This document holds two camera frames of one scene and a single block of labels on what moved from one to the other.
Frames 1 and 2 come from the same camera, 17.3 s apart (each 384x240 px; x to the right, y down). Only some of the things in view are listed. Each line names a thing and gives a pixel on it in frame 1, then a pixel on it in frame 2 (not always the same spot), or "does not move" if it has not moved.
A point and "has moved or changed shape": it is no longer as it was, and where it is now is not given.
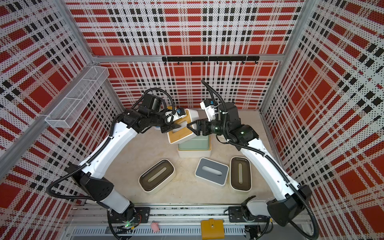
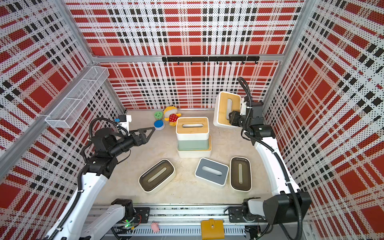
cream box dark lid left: [158, 175] does not move
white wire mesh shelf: [72, 106] does not move
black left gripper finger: [169, 127] -> [145, 140]
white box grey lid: [212, 171] does not move
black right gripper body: [217, 127] -> [239, 121]
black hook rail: [211, 58] does not move
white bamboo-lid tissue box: [183, 132] has moved or changed shape
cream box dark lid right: [240, 173] does not move
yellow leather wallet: [212, 229] does not move
